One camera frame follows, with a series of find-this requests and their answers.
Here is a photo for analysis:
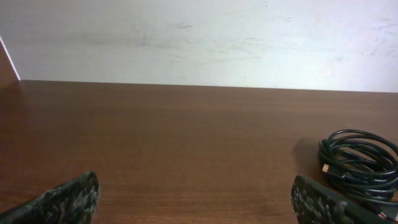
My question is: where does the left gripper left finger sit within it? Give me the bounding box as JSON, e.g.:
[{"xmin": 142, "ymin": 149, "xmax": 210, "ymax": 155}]
[{"xmin": 1, "ymin": 171, "xmax": 100, "ymax": 224}]

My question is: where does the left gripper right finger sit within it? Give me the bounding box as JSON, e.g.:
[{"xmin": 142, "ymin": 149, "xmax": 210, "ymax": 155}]
[{"xmin": 290, "ymin": 175, "xmax": 392, "ymax": 224}]

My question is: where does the black cable with gold plugs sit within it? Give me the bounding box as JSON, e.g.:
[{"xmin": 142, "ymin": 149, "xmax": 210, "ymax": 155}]
[{"xmin": 317, "ymin": 129, "xmax": 398, "ymax": 222}]

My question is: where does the black cable with silver plug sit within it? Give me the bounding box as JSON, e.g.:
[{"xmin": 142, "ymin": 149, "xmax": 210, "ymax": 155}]
[{"xmin": 326, "ymin": 149, "xmax": 398, "ymax": 206}]

